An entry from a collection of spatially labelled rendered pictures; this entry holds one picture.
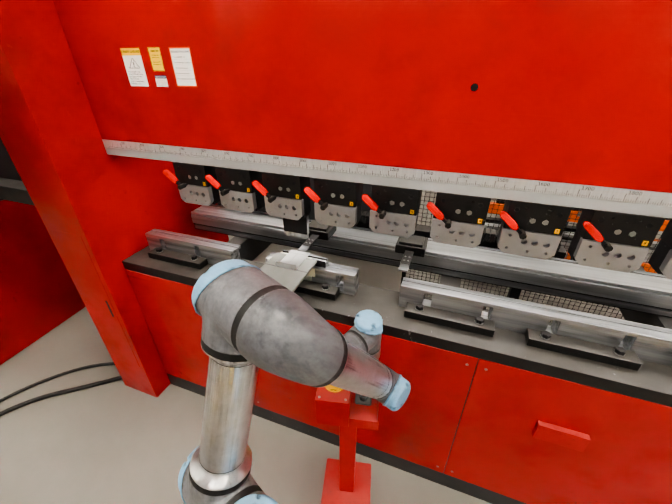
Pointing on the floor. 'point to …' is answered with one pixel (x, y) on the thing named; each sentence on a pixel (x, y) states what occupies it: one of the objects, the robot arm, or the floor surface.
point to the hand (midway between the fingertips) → (364, 399)
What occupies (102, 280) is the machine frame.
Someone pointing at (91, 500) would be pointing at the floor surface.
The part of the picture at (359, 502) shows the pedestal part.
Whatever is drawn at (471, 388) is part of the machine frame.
